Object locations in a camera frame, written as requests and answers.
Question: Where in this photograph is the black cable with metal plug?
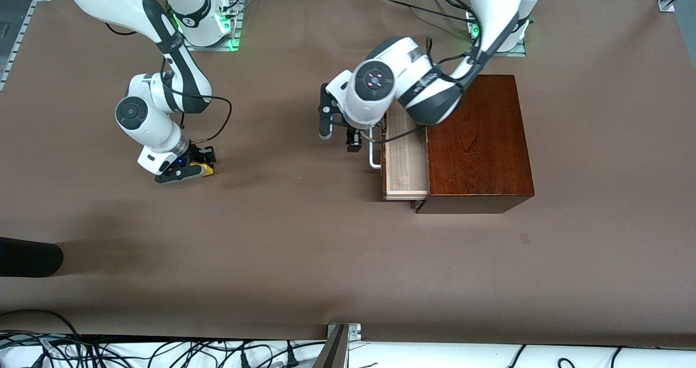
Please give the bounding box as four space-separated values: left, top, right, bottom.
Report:
160 55 233 145

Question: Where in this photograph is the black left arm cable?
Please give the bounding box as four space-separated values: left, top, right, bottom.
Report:
369 35 486 144

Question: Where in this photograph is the metal bracket with pole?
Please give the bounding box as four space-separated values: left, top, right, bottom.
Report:
313 323 363 368

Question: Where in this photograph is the black cylinder object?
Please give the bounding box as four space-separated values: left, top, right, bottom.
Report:
0 237 64 278

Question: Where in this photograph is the aluminium side rail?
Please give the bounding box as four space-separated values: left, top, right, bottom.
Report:
0 0 56 92

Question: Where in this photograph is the dark brown wooden cabinet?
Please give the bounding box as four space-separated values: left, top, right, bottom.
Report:
416 74 536 215

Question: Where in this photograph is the wooden drawer with white handle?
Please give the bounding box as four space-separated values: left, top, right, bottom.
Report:
368 104 431 202

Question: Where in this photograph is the brown paper table cover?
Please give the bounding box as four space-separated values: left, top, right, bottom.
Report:
0 0 696 348

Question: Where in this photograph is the metal base plate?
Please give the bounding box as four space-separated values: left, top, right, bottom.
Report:
182 0 244 52
467 20 528 58

